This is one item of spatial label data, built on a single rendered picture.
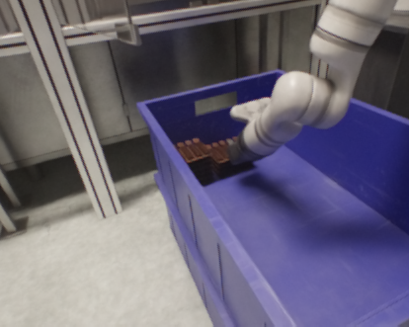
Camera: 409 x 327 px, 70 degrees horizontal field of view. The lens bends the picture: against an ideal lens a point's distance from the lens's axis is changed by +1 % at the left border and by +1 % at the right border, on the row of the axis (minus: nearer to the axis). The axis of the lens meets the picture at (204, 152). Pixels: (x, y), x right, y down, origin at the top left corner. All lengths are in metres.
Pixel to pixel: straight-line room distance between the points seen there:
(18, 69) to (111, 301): 0.79
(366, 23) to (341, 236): 0.39
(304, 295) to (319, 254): 0.09
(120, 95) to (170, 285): 0.72
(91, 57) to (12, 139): 0.42
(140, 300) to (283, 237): 0.40
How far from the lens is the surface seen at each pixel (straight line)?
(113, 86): 1.18
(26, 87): 1.19
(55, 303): 0.91
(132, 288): 0.85
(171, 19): 0.85
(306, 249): 0.60
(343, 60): 0.41
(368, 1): 0.40
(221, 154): 0.74
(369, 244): 0.64
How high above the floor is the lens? 0.68
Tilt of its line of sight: 32 degrees down
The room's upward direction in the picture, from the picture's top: 6 degrees counter-clockwise
